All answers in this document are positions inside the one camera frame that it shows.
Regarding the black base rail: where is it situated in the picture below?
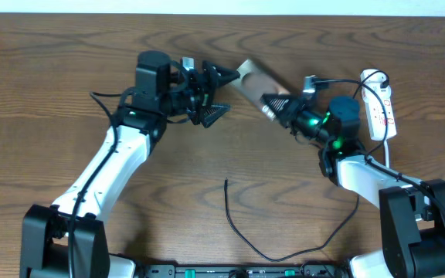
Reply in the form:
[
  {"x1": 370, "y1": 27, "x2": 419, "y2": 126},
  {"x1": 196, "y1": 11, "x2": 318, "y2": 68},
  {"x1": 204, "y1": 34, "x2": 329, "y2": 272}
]
[{"x1": 142, "y1": 263, "x2": 350, "y2": 278}]

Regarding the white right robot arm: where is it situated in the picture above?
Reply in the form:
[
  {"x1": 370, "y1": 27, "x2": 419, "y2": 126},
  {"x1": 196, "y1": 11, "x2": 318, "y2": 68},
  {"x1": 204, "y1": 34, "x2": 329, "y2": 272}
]
[{"x1": 261, "y1": 94, "x2": 445, "y2": 277}]

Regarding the white power strip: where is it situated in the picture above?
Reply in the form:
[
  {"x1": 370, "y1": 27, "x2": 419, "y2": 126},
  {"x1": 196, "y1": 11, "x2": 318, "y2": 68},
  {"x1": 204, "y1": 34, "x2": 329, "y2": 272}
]
[{"x1": 360, "y1": 69, "x2": 397, "y2": 141}]

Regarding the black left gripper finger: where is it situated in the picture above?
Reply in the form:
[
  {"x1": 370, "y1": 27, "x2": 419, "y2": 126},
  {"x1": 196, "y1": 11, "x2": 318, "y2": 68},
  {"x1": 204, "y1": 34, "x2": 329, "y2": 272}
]
[
  {"x1": 202, "y1": 60, "x2": 240, "y2": 88},
  {"x1": 200, "y1": 103, "x2": 230, "y2": 128}
]

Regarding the black charger cable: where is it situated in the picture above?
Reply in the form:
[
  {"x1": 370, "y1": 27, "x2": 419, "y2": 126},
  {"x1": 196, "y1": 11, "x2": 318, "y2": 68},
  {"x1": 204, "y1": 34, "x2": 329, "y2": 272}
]
[{"x1": 223, "y1": 69, "x2": 390, "y2": 263}]

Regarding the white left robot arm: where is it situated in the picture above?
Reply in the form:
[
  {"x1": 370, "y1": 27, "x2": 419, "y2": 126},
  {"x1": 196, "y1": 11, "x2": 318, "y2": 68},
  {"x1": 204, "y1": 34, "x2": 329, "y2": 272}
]
[{"x1": 19, "y1": 50, "x2": 240, "y2": 277}]

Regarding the Samsung Galaxy smartphone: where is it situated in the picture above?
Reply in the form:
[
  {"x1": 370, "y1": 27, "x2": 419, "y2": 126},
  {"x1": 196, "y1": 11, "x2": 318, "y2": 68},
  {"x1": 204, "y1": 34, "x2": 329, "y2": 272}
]
[{"x1": 230, "y1": 59, "x2": 290, "y2": 120}]

